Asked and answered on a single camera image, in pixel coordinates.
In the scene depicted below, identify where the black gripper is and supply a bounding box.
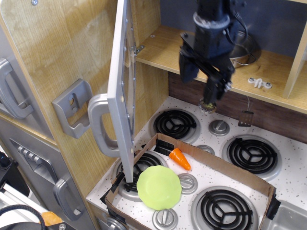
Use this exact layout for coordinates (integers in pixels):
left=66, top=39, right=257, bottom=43
left=179, top=14, right=238, bottom=103

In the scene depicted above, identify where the grey toy microwave door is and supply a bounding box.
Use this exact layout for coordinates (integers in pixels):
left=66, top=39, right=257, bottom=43
left=88, top=0, right=137, bottom=183

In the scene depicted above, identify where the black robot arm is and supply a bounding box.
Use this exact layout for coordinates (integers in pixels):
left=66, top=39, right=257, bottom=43
left=179, top=0, right=248, bottom=104

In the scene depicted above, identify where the hanging round toy strainer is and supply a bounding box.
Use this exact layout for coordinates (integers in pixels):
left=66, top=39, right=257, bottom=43
left=199, top=100, right=217, bottom=114

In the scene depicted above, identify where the back left stove burner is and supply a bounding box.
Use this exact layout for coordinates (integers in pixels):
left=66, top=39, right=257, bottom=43
left=148, top=109, right=201, bottom=144

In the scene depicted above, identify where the stove burner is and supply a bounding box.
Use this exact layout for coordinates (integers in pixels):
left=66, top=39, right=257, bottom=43
left=148, top=109, right=201, bottom=144
left=190, top=186, right=259, bottom=230
left=118, top=151, right=168, bottom=202
left=221, top=135, right=282, bottom=181

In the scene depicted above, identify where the grey back stove knob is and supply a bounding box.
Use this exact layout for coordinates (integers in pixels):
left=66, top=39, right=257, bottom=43
left=209, top=120, right=230, bottom=137

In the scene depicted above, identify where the grey stove knob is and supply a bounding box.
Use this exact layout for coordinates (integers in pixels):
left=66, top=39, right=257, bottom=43
left=152, top=209, right=178, bottom=230
left=209, top=120, right=230, bottom=137
left=178, top=173, right=198, bottom=195

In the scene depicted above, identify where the white plastic door latch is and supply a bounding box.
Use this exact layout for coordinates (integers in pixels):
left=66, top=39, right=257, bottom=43
left=248, top=77, right=272, bottom=89

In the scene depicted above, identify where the hanging toy spatula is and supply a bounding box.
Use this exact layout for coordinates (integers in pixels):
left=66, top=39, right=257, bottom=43
left=238, top=96, right=254, bottom=127

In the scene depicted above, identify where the metal door hinge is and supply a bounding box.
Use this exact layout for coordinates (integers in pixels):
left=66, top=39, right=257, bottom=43
left=136, top=45, right=145, bottom=54

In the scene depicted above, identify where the grey small middle knob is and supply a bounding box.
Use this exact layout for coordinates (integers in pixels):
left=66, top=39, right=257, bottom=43
left=197, top=145, right=215, bottom=155

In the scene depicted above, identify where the orange toy carrot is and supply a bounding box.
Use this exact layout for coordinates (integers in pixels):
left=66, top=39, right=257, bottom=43
left=169, top=148, right=191, bottom=171

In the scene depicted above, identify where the back right stove burner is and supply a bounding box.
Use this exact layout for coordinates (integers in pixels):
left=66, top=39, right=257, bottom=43
left=221, top=135, right=282, bottom=181

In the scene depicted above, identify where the grey centre stove knob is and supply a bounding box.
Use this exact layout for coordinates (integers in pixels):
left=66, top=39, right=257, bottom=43
left=178, top=173, right=198, bottom=195

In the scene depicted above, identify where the green plastic plate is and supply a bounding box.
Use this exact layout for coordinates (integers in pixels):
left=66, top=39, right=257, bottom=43
left=137, top=165, right=182, bottom=211

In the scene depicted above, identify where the front right stove burner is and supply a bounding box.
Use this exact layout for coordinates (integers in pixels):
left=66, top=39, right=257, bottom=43
left=190, top=186, right=259, bottom=230

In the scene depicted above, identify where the front left stove burner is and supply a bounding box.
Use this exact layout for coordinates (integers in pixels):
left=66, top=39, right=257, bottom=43
left=118, top=151, right=168, bottom=202

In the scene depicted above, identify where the grey front stove knob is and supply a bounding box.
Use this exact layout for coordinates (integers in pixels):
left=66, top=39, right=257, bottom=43
left=152, top=209, right=178, bottom=230

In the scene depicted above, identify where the steel sink basin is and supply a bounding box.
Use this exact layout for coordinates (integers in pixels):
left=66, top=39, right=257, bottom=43
left=261, top=201, right=307, bottom=230

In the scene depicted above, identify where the grey oven knob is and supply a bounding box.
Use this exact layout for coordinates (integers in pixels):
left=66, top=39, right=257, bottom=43
left=107, top=217, right=127, bottom=230

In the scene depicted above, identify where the grey ice dispenser panel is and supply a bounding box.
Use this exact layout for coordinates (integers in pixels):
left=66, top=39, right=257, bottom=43
left=10, top=139, right=58, bottom=185

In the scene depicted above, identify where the orange cloth piece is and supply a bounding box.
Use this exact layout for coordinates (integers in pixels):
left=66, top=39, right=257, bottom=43
left=41, top=211, right=63, bottom=226

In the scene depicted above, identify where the steel pot with handles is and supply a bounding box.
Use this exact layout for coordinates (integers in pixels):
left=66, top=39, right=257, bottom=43
left=230, top=31, right=261, bottom=68

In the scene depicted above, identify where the grey wall phone holder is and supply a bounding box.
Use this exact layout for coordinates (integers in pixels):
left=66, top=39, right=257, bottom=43
left=52, top=79, right=93, bottom=139

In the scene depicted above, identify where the brown cardboard frame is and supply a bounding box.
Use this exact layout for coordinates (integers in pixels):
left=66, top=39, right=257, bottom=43
left=101, top=134, right=281, bottom=230

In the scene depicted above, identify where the grey lower fridge handle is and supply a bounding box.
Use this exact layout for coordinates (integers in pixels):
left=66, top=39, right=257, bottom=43
left=53, top=178, right=82, bottom=221

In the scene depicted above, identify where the grey fridge handle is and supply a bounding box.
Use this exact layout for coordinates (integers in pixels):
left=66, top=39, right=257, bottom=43
left=0, top=58, right=34, bottom=119
left=53, top=178, right=82, bottom=221

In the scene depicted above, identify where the grey upper fridge handle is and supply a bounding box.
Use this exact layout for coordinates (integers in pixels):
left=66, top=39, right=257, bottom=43
left=0, top=58, right=34, bottom=119

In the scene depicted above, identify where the black cable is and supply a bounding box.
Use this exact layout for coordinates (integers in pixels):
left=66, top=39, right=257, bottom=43
left=0, top=204, right=46, bottom=230

